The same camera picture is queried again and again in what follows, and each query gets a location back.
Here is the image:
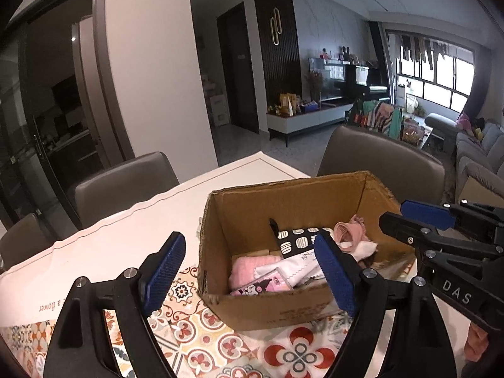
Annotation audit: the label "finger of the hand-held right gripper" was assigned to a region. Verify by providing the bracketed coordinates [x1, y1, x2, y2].
[401, 199, 504, 245]
[379, 211, 501, 261]

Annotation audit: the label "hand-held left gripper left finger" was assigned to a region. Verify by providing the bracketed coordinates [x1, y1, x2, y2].
[43, 232, 186, 378]

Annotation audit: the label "white television console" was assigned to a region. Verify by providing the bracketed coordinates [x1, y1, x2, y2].
[267, 102, 355, 147]

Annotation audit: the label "dark wooden door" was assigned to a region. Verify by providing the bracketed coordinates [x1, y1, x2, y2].
[216, 2, 259, 135]

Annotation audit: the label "pink cartoon print pouch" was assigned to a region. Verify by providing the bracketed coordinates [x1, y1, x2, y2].
[232, 268, 301, 297]

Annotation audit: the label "hanging laundry row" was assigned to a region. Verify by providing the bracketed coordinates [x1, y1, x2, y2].
[399, 35, 460, 64]

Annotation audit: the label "white sock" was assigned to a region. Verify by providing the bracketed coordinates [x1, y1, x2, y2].
[336, 239, 379, 263]

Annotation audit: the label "group of snack bags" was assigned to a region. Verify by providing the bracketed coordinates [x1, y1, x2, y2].
[279, 94, 301, 117]

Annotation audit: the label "dark glass sliding door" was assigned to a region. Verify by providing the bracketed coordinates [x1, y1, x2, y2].
[0, 14, 121, 239]

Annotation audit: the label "dried flowers in vase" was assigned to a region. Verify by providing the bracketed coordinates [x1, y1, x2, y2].
[305, 70, 324, 101]

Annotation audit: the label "black upright piano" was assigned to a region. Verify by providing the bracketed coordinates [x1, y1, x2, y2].
[346, 64, 389, 101]

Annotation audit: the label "large grey dining chair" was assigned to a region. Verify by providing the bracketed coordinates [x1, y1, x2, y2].
[317, 125, 446, 205]

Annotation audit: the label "low coffee table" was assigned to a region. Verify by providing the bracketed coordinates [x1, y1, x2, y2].
[402, 124, 442, 151]

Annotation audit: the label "white printed cloth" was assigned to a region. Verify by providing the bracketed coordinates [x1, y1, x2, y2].
[256, 249, 327, 284]

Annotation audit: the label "grey sofa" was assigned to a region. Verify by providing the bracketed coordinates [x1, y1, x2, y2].
[425, 112, 504, 209]

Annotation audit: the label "pink sock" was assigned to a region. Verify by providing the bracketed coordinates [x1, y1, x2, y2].
[334, 215, 371, 245]

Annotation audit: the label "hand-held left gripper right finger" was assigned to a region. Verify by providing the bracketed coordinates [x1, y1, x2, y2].
[314, 232, 459, 378]

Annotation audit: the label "flat screen television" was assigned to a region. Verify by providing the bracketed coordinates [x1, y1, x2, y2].
[308, 57, 347, 99]

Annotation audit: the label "colourful clothes on rack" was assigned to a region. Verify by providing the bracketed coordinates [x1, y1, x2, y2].
[346, 100, 404, 141]

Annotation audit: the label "gold wall decoration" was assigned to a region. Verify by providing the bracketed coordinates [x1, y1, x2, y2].
[269, 8, 283, 46]

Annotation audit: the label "brown cardboard box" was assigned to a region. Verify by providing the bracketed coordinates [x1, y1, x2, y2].
[197, 170, 418, 331]

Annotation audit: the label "person's right hand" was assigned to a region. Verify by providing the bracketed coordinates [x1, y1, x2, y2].
[464, 324, 491, 364]

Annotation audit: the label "floral tile pattern tablecloth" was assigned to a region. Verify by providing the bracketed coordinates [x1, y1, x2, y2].
[0, 193, 473, 378]

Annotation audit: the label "black white patterned cloth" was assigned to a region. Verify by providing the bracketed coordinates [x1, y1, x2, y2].
[270, 218, 335, 255]

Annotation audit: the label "white hallway shelf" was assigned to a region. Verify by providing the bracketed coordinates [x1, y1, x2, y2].
[202, 74, 230, 127]

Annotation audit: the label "pink fluffy towel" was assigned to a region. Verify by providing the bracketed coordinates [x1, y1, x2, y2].
[229, 255, 283, 294]

